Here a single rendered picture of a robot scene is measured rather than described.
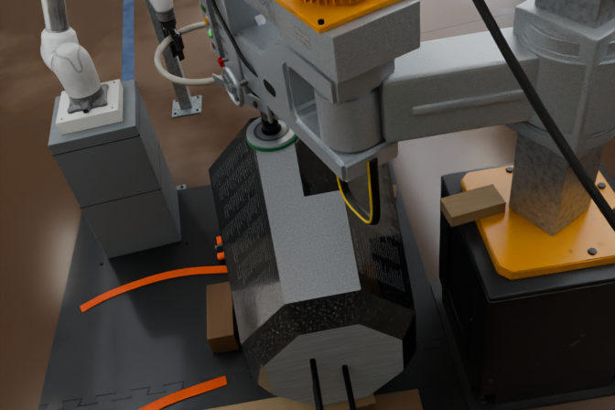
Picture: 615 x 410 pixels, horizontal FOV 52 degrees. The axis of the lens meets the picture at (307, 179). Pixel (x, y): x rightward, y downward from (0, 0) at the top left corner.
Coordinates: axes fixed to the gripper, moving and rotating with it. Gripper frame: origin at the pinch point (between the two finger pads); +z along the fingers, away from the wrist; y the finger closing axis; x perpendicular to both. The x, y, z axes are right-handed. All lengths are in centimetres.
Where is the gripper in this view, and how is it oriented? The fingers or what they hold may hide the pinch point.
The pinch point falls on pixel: (177, 52)
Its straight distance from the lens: 329.2
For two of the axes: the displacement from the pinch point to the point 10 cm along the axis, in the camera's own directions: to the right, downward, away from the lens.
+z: 0.9, 6.8, 7.3
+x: 6.8, -5.8, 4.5
